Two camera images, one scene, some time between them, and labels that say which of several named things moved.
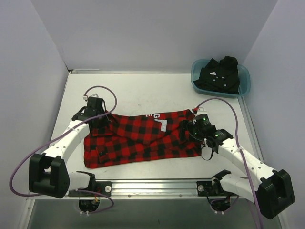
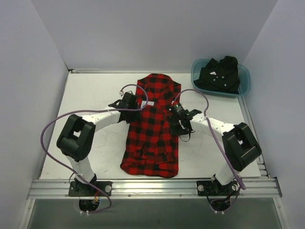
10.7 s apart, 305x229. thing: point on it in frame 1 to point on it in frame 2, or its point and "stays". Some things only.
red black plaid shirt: (128, 137) to (151, 148)
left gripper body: (100, 119) to (133, 117)
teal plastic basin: (244, 76) stays
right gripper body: (185, 130) to (177, 124)
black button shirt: (222, 77) stays
